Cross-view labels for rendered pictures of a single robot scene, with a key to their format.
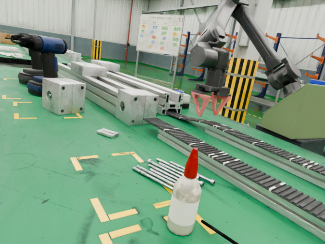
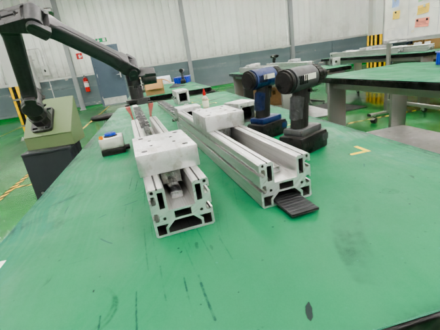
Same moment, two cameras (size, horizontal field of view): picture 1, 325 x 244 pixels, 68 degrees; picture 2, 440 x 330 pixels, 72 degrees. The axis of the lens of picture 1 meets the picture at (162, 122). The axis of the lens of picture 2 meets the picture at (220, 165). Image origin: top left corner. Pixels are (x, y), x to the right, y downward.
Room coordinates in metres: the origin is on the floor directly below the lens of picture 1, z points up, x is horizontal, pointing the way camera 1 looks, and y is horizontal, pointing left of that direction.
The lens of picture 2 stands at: (1.91, 0.72, 1.04)
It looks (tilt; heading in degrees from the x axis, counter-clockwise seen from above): 19 degrees down; 204
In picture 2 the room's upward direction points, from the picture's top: 8 degrees counter-clockwise
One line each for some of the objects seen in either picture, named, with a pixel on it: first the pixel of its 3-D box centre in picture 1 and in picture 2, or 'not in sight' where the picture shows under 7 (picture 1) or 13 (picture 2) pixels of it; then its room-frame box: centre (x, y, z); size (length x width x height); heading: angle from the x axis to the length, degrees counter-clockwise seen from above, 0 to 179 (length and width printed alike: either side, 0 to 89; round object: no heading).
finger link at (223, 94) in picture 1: (214, 101); (134, 111); (0.79, -0.16, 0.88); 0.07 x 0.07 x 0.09; 40
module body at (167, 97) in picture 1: (124, 84); (156, 151); (1.22, 0.22, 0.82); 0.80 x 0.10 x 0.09; 39
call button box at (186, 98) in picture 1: (176, 99); (114, 143); (1.08, -0.05, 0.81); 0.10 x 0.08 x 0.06; 129
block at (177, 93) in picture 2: not in sight; (180, 97); (-0.05, -0.40, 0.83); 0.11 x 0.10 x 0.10; 131
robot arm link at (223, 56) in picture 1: (217, 60); (134, 80); (0.77, -0.14, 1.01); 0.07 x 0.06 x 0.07; 131
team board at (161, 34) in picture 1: (156, 53); not in sight; (6.82, 0.44, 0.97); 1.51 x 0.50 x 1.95; 54
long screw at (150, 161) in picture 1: (169, 171); not in sight; (0.43, -0.03, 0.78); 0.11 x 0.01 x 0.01; 55
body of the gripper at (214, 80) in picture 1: (214, 80); (136, 94); (0.77, -0.14, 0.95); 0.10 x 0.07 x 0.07; 130
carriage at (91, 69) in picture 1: (88, 71); (217, 122); (1.10, 0.37, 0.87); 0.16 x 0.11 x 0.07; 39
